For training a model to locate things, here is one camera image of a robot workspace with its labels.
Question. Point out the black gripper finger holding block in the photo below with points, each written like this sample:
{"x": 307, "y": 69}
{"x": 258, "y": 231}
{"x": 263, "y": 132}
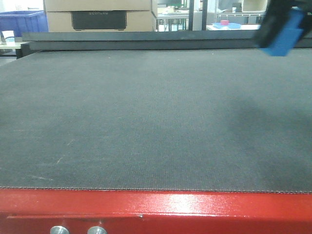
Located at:
{"x": 277, "y": 14}

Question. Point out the pink tape roll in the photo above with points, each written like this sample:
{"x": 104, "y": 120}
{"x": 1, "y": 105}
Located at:
{"x": 224, "y": 22}

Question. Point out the large brown cardboard box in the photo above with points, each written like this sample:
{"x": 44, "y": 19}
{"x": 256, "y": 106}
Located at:
{"x": 101, "y": 15}

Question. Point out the blue plastic crate on table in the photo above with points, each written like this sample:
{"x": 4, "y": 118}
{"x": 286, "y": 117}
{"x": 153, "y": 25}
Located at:
{"x": 23, "y": 22}

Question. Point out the white paper cup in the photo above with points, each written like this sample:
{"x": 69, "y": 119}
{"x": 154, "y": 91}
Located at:
{"x": 9, "y": 36}

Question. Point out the black conveyor end rail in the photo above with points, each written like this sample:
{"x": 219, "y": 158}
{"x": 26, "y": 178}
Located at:
{"x": 179, "y": 40}

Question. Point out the red conveyor frame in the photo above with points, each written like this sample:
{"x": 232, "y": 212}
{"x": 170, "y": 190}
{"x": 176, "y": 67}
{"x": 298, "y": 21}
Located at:
{"x": 31, "y": 211}

